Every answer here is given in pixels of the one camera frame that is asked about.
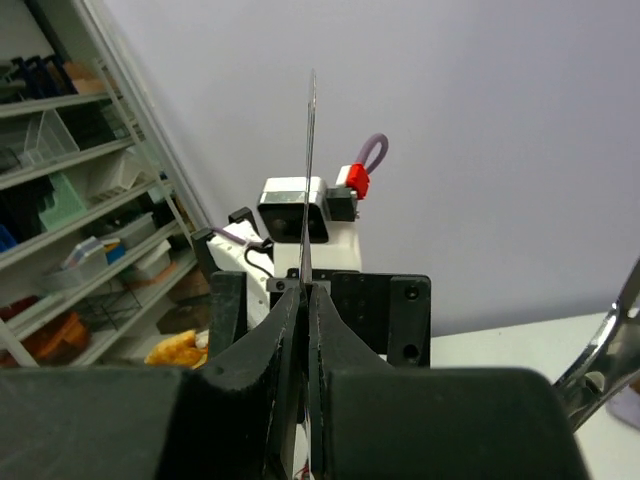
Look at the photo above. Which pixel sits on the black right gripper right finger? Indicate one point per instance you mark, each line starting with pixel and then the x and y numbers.
pixel 371 420

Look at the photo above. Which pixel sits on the orange croissant bread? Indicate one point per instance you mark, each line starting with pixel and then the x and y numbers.
pixel 187 349

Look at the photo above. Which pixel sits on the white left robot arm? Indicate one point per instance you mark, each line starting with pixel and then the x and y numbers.
pixel 239 248

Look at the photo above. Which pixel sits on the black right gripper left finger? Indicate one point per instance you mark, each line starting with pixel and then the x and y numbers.
pixel 235 417

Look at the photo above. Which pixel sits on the metal storage shelf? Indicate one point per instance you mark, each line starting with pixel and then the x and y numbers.
pixel 93 236

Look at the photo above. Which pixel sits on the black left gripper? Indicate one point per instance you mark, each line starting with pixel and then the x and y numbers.
pixel 391 313

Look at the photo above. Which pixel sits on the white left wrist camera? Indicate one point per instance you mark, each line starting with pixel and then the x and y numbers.
pixel 303 214

